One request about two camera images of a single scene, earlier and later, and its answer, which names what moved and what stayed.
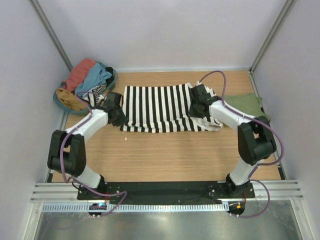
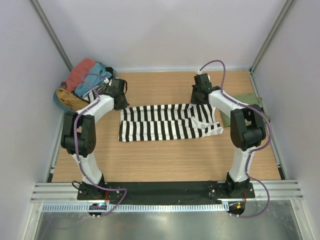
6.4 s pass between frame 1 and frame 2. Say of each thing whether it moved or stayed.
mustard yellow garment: stayed
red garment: stayed
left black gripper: moved
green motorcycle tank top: stayed
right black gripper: moved
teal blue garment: stayed
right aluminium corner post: stayed
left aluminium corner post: stayed
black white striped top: moved
